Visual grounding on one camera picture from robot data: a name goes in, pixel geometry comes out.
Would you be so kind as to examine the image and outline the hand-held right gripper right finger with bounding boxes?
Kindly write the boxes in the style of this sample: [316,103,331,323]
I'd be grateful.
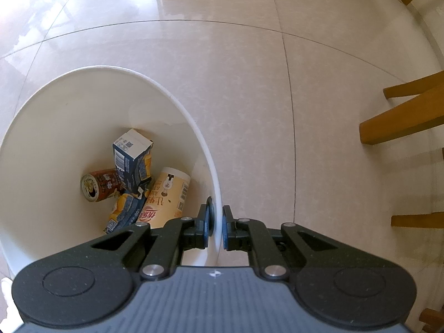
[222,205,373,280]

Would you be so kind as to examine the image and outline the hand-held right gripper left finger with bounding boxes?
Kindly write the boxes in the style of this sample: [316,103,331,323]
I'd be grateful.
[66,196,215,280]

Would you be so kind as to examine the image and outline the cream milk tea cup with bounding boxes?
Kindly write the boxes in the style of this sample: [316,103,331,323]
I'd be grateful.
[135,166,192,229]

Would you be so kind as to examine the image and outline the crushed blue drink carton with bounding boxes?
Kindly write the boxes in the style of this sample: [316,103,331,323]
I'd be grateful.
[102,180,153,234]

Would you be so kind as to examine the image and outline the red drink can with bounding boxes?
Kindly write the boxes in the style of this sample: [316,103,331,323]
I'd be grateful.
[80,168,122,203]

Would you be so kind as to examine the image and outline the white plastic trash bin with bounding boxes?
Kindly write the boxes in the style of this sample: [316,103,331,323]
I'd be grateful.
[0,65,223,274]

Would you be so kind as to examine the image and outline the wooden chair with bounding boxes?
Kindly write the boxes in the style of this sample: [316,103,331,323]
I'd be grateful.
[391,213,444,333]

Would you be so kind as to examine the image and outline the wooden chair legs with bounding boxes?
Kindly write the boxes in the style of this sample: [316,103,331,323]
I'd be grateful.
[360,71,444,144]

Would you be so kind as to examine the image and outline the white cloth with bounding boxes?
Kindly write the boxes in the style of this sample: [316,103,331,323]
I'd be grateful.
[0,277,15,321]

